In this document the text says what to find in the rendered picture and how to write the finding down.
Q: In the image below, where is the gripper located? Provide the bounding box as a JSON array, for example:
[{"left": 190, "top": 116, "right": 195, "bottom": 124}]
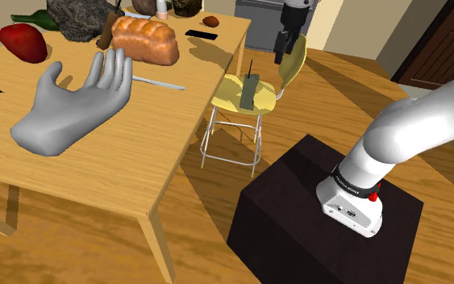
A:
[{"left": 273, "top": 2, "right": 311, "bottom": 65}]

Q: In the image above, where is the grey cabinet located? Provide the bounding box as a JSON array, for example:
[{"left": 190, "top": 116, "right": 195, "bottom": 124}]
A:
[{"left": 234, "top": 0, "right": 311, "bottom": 54}]

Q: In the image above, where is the green walkie-talkie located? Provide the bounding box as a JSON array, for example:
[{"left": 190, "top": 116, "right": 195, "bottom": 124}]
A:
[{"left": 239, "top": 59, "right": 260, "bottom": 111}]

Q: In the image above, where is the yellow chair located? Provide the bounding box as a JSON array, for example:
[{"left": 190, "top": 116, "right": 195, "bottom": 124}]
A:
[{"left": 199, "top": 33, "right": 309, "bottom": 179}]

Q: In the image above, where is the black phone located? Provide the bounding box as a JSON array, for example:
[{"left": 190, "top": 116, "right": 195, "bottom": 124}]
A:
[{"left": 185, "top": 28, "right": 219, "bottom": 41}]

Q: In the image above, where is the small dark rough rock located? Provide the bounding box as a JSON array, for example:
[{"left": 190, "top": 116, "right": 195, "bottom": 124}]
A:
[{"left": 171, "top": 0, "right": 203, "bottom": 19}]

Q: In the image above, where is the white and pink bottle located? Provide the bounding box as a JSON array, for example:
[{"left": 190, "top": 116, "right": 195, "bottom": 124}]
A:
[{"left": 155, "top": 0, "right": 169, "bottom": 21}]

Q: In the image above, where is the long silver utensil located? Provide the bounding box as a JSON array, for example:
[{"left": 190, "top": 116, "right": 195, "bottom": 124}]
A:
[{"left": 131, "top": 75, "right": 186, "bottom": 92}]

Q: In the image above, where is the brown bread loaf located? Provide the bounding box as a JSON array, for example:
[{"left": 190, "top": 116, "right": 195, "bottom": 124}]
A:
[{"left": 110, "top": 16, "right": 181, "bottom": 67}]

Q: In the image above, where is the brown round pot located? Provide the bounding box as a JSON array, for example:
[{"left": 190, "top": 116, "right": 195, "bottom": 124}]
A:
[{"left": 131, "top": 0, "right": 157, "bottom": 16}]

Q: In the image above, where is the silver knife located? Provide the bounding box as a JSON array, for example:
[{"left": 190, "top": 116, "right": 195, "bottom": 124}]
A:
[{"left": 123, "top": 10, "right": 153, "bottom": 20}]

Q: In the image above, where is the dark brown door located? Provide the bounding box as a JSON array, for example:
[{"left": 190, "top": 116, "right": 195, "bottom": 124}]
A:
[{"left": 390, "top": 0, "right": 454, "bottom": 91}]

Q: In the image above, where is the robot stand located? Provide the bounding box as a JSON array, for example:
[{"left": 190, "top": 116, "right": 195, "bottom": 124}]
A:
[{"left": 226, "top": 133, "right": 425, "bottom": 284}]

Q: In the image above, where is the brown upright block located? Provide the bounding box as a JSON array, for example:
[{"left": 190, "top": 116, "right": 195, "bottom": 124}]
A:
[{"left": 95, "top": 1, "right": 123, "bottom": 51}]

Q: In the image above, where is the light wooden table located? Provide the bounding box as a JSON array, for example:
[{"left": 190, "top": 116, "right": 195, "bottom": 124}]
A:
[{"left": 0, "top": 0, "right": 252, "bottom": 284}]

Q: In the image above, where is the large dark grey rock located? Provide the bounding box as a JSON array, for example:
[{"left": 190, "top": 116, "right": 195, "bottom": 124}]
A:
[{"left": 46, "top": 0, "right": 126, "bottom": 43}]

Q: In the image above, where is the grey hand figure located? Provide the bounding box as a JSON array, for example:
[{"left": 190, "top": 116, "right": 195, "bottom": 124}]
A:
[{"left": 10, "top": 48, "right": 134, "bottom": 157}]

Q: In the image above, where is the green glass bottle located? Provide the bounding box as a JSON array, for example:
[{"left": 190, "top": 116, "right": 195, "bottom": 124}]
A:
[{"left": 10, "top": 9, "right": 60, "bottom": 32}]

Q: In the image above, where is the red apple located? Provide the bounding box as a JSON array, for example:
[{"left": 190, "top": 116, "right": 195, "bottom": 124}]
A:
[{"left": 0, "top": 23, "right": 49, "bottom": 65}]

